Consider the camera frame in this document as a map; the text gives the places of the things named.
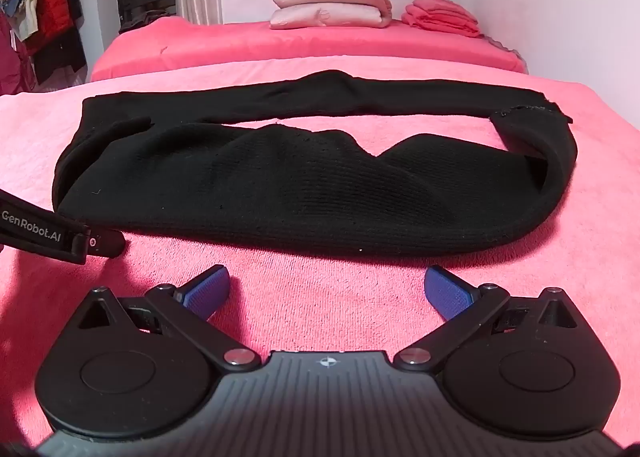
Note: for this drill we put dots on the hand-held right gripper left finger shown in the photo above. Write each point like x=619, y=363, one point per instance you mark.
x=207, y=289

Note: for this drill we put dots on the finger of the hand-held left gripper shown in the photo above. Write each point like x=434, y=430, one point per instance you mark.
x=109, y=243

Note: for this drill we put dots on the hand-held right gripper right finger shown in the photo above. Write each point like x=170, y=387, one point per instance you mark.
x=445, y=289

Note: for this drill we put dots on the black knit pants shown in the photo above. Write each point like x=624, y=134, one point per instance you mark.
x=280, y=192

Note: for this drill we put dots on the pink terry blanket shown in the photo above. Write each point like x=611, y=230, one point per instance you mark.
x=320, y=307

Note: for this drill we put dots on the maroon hanging garment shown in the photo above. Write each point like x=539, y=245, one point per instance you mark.
x=12, y=62

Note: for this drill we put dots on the hanging clothes on rack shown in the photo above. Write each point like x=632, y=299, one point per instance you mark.
x=75, y=42

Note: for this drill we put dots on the pale yellow hanging garment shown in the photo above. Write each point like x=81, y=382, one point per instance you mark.
x=30, y=7

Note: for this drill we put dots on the dark cloth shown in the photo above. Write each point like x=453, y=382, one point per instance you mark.
x=145, y=19

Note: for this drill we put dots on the red puffer jacket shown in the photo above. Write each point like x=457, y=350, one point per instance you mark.
x=52, y=2

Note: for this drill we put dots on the pink bed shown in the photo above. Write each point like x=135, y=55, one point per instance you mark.
x=260, y=44

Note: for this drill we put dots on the folded coral blanket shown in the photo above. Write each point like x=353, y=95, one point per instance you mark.
x=442, y=17

